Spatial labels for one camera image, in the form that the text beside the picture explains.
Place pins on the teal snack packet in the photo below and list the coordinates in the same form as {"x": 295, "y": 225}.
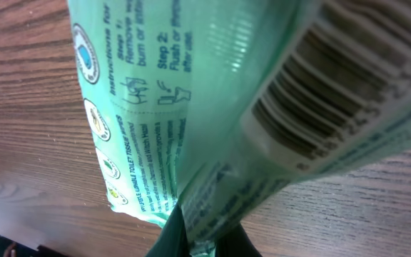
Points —
{"x": 218, "y": 105}

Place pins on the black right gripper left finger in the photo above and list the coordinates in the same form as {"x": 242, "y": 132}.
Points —
{"x": 172, "y": 241}

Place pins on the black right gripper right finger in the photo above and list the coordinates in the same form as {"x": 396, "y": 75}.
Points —
{"x": 236, "y": 243}

